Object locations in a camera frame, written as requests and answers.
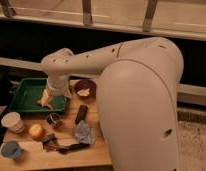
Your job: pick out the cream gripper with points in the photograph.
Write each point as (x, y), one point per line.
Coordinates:
(62, 90)

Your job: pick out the small metal cup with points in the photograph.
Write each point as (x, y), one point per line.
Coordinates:
(53, 119)

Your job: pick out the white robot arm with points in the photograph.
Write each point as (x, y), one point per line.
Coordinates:
(136, 98)

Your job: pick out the orange carrot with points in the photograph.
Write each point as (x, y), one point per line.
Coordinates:
(49, 106)

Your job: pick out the green plastic tray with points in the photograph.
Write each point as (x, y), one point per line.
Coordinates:
(28, 92)

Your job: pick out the purple bowl with food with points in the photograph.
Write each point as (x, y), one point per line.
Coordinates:
(85, 89)

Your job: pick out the dark chocolate bar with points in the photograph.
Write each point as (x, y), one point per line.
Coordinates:
(81, 115)

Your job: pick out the red yellow apple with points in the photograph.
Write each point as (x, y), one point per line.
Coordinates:
(36, 131)

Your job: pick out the small dark clip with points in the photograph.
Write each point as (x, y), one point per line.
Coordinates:
(48, 138)

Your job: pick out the crumpled grey cloth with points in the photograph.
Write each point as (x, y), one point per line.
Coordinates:
(84, 133)

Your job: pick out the white paper cup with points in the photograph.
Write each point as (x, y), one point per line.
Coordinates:
(13, 122)

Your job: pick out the blue cup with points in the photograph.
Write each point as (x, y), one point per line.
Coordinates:
(11, 150)

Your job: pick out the black handled tool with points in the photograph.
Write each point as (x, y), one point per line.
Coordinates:
(66, 149)

